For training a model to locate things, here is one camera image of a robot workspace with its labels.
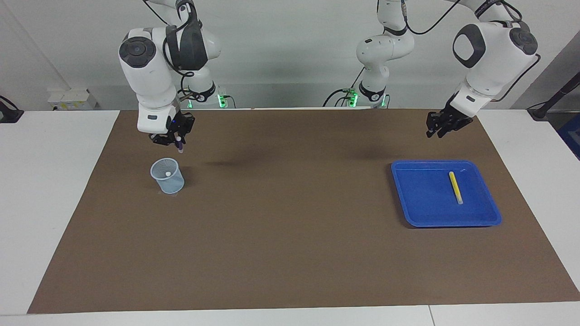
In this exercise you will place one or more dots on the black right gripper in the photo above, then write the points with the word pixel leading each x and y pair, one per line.
pixel 181 124

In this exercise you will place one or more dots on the brown table mat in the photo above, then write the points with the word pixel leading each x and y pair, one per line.
pixel 290 226

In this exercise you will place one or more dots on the purple pen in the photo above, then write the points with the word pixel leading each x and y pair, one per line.
pixel 181 148

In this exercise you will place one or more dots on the black table clamp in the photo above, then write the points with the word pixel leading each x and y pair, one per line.
pixel 9 115

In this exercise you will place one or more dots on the light blue mesh pen cup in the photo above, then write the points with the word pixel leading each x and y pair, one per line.
pixel 172 185

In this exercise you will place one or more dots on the blue plastic tray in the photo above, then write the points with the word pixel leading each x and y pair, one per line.
pixel 421 199

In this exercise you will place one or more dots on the blue crate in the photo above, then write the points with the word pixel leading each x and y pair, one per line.
pixel 572 136

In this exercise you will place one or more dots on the black stand with pole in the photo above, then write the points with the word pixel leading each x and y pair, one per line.
pixel 539 112

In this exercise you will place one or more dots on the yellow pen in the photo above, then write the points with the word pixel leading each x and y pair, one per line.
pixel 455 185

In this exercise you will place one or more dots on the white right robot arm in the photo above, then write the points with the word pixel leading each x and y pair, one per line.
pixel 149 77

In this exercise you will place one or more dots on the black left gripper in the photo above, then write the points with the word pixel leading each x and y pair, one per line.
pixel 451 118

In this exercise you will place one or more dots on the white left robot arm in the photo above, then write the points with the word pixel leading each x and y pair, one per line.
pixel 489 59

